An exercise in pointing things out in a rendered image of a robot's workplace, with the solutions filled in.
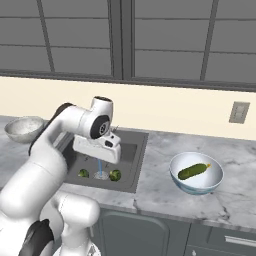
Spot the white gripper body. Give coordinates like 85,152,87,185
72,134,122,165

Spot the grey kitchen sink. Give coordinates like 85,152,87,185
54,126,150,194

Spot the grey speckled bowl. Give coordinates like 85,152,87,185
3,116,46,145

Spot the green cucumber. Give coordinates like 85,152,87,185
177,162,212,181

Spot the white and blue bowl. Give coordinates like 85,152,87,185
168,151,225,196

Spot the green broccoli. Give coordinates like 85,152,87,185
109,169,122,183
78,168,90,179

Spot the grey cupboard door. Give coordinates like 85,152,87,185
91,208,192,256

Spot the grey framed window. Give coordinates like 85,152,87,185
0,0,256,93

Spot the grey drawer front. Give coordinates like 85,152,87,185
184,222,256,256

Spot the grey wall outlet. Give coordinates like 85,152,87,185
228,101,251,125

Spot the silver drawer handle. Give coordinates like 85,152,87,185
224,235,256,248

